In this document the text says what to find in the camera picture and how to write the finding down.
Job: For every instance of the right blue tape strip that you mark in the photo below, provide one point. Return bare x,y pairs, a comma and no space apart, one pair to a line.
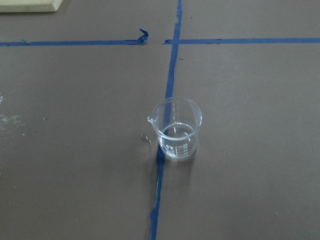
289,40

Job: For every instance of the wooden cutting board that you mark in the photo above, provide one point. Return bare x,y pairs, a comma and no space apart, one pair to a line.
29,6

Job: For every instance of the crumpled blue tape strip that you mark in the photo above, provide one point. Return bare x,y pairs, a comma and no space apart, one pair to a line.
23,43

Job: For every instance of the clear glass cup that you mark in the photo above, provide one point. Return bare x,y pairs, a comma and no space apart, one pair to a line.
177,124

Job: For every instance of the long blue tape strip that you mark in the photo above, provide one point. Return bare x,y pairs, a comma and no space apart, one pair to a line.
160,157

